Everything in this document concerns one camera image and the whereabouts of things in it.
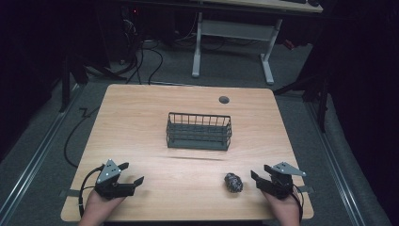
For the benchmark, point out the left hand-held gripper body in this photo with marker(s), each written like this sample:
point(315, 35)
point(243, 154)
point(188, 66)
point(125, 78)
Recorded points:
point(108, 180)

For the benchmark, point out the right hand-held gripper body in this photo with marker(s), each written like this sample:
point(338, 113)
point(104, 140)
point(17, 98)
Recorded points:
point(280, 183)

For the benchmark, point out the small red object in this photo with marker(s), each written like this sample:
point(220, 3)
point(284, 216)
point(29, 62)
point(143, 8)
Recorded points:
point(289, 44)

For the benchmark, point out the person's right hand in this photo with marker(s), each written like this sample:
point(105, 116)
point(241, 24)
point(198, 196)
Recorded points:
point(284, 208)

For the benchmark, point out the dark speckled ball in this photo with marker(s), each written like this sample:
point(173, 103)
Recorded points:
point(233, 182)

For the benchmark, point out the white desk frame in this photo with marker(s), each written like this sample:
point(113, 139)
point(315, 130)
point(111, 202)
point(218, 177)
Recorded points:
point(233, 29)

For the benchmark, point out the black metal stand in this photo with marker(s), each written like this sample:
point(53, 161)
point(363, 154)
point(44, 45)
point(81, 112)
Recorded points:
point(65, 84)
point(321, 103)

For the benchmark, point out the light wooden desk top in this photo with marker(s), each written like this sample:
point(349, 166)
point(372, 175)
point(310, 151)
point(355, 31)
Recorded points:
point(266, 4)

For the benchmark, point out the grey tape strip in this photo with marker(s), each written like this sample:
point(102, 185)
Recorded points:
point(70, 192)
point(306, 189)

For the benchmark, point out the metal floor rail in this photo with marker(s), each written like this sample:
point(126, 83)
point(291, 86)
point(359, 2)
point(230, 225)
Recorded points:
point(335, 169)
point(37, 157)

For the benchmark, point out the person's left hand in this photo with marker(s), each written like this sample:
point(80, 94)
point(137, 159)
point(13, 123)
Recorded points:
point(100, 205)

